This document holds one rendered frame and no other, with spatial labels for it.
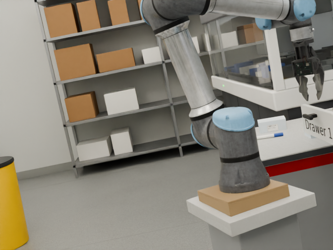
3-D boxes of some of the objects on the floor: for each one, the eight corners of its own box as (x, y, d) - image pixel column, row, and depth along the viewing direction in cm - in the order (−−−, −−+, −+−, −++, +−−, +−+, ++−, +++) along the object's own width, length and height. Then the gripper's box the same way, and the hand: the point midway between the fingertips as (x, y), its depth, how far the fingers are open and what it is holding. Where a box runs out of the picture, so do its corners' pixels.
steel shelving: (75, 178, 545) (33, -3, 513) (81, 167, 593) (42, 2, 561) (391, 114, 548) (369, -69, 517) (371, 109, 597) (350, -59, 565)
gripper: (282, 44, 165) (292, 105, 169) (315, 38, 159) (324, 102, 163) (290, 42, 172) (299, 100, 176) (321, 36, 167) (330, 97, 170)
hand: (312, 96), depth 171 cm, fingers open, 3 cm apart
